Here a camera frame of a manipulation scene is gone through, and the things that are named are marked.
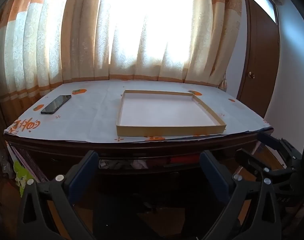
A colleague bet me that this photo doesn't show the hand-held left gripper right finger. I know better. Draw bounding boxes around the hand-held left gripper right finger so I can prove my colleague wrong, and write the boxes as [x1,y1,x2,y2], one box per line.
[199,150,284,240]

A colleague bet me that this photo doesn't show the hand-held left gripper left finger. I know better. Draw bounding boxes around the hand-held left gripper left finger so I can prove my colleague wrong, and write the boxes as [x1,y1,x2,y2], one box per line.
[17,150,100,240]

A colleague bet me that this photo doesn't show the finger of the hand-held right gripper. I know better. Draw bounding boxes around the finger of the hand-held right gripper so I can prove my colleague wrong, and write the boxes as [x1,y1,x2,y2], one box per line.
[235,149,296,180]
[257,131,304,167]

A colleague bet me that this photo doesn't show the white underwear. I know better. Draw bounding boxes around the white underwear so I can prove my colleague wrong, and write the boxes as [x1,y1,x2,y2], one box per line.
[131,159,149,170]

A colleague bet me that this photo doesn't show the shallow cardboard tray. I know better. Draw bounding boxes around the shallow cardboard tray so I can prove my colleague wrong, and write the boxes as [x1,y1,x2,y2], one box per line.
[116,89,227,137]

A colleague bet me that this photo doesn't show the dark wooden dresser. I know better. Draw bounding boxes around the dark wooden dresser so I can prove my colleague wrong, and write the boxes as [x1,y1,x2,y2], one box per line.
[4,128,275,195]

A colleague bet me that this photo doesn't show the bright green object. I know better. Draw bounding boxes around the bright green object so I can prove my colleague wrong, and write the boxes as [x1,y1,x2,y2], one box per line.
[13,161,29,188]

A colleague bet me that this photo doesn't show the black smartphone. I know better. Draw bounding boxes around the black smartphone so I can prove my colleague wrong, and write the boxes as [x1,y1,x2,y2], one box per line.
[40,95,72,115]

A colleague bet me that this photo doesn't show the curtain tassel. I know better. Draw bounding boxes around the curtain tassel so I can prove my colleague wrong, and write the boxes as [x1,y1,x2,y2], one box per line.
[219,72,229,92]

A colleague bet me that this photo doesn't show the brown wooden door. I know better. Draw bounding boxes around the brown wooden door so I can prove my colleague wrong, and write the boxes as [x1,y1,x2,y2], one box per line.
[237,0,281,118]

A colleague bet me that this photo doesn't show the cream and orange curtain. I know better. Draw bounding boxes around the cream and orange curtain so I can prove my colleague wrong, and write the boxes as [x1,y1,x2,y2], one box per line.
[0,0,244,130]

